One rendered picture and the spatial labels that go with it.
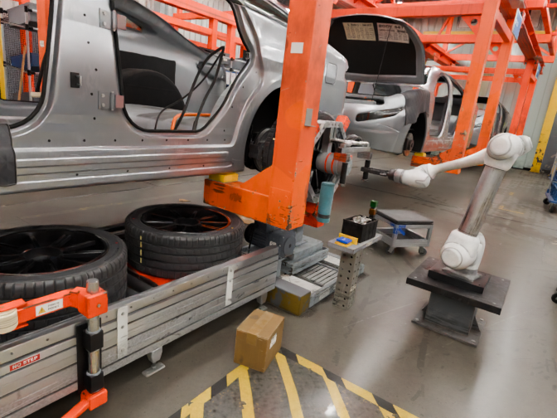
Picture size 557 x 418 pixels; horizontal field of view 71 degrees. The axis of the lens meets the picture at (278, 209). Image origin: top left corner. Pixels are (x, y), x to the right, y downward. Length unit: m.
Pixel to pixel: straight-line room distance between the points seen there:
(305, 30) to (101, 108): 1.03
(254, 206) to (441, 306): 1.26
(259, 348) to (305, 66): 1.37
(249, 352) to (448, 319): 1.25
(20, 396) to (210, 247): 0.98
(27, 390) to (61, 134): 0.96
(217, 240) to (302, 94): 0.86
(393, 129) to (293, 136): 3.22
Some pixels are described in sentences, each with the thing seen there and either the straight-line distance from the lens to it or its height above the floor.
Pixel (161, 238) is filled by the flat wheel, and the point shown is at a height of 0.49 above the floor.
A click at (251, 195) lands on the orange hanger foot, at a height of 0.66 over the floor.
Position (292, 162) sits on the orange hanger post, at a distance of 2.09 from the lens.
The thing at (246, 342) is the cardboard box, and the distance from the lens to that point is 1.89.
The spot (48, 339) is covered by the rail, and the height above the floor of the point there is 0.37.
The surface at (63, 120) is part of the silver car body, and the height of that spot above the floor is 1.03.
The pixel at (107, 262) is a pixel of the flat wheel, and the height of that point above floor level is 0.50.
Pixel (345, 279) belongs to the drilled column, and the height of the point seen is 0.20.
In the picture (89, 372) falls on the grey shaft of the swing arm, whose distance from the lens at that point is 1.65.
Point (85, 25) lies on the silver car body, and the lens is 1.91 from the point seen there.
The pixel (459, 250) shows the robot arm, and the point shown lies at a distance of 2.27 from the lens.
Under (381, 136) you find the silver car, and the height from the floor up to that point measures 0.94.
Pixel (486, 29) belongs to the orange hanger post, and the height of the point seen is 2.42.
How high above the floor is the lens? 1.19
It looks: 15 degrees down
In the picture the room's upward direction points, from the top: 7 degrees clockwise
